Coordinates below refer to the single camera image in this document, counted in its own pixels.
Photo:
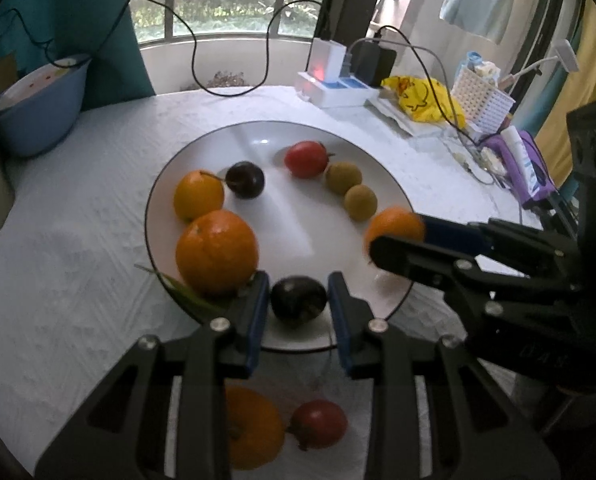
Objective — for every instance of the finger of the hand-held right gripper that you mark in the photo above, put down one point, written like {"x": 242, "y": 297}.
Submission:
{"x": 412, "y": 260}
{"x": 450, "y": 234}

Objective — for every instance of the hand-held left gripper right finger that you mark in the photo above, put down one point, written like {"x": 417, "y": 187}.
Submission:
{"x": 340, "y": 320}

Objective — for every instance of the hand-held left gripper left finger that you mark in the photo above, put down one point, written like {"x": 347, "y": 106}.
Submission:
{"x": 255, "y": 320}

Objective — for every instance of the dark purple plum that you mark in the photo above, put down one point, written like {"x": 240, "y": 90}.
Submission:
{"x": 245, "y": 179}
{"x": 298, "y": 300}

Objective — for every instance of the large orange with leaf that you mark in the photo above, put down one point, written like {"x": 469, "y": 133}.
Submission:
{"x": 217, "y": 252}

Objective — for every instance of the brown longan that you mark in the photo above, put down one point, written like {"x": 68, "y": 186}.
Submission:
{"x": 343, "y": 177}
{"x": 360, "y": 202}

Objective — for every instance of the white plate with dark rim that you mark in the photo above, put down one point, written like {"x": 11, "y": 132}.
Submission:
{"x": 288, "y": 225}

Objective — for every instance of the small red tomato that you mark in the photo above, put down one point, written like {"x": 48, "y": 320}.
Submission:
{"x": 319, "y": 424}

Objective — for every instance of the orange with short stem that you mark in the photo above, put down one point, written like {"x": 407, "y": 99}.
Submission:
{"x": 198, "y": 195}

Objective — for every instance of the red tomato with calyx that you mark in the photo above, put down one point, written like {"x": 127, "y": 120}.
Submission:
{"x": 305, "y": 159}

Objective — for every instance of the purple pouch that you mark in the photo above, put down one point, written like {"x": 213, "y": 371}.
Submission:
{"x": 542, "y": 185}

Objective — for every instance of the white paper stack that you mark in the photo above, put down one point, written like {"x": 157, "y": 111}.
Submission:
{"x": 402, "y": 117}

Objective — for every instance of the white plastic basket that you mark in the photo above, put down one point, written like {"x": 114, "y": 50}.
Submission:
{"x": 480, "y": 97}

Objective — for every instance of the packets in basket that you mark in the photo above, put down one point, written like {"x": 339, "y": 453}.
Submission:
{"x": 482, "y": 65}

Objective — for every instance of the yellow curtain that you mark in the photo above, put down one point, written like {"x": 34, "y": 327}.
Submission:
{"x": 582, "y": 110}

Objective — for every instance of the white power strip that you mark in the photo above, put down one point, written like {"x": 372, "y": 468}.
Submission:
{"x": 328, "y": 95}

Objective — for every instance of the black charger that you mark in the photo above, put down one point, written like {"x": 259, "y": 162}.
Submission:
{"x": 372, "y": 65}

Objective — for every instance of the white clip lamp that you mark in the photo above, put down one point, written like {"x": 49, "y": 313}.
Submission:
{"x": 560, "y": 55}

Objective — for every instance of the white charger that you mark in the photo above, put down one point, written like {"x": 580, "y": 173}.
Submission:
{"x": 328, "y": 60}

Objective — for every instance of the blue bowl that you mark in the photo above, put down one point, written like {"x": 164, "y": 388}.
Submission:
{"x": 38, "y": 115}

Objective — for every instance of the white inner bowl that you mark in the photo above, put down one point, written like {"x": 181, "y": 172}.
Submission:
{"x": 33, "y": 82}

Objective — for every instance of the teal curtain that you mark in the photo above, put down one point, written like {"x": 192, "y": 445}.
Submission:
{"x": 78, "y": 20}

